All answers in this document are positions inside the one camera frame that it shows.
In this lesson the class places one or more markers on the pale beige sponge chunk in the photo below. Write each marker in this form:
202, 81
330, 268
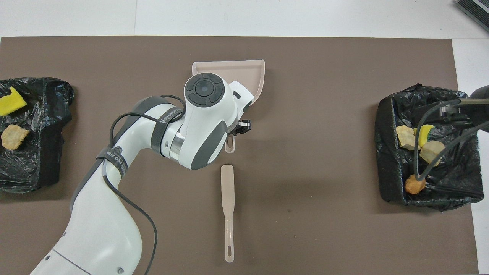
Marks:
431, 151

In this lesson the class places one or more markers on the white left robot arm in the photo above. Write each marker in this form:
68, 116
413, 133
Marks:
202, 122

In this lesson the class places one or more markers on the black bag lined bin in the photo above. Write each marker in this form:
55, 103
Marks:
38, 114
454, 179

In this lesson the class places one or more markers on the grey ribbed panel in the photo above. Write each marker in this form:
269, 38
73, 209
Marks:
477, 9

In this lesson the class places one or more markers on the yellow sponge piece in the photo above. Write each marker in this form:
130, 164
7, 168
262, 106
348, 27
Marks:
10, 105
424, 133

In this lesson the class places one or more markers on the brown oval bun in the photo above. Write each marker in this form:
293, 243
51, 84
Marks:
414, 185

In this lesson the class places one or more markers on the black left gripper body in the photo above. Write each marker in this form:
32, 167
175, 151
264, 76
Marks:
244, 126

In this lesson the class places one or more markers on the brown table mat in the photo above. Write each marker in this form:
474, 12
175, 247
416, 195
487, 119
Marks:
305, 114

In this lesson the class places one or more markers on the beige plastic dustpan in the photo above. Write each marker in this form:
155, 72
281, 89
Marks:
244, 72

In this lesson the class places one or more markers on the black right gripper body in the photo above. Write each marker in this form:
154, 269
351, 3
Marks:
450, 113

